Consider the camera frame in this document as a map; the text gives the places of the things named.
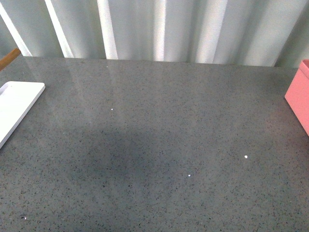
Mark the wooden chair part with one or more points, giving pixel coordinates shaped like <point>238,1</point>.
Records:
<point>6,60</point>

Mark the white pleated curtain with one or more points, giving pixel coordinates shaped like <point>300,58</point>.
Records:
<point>244,32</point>

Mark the pink storage box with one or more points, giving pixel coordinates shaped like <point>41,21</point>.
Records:
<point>297,94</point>

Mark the white rectangular tray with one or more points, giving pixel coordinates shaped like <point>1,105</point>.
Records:
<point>16,99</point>

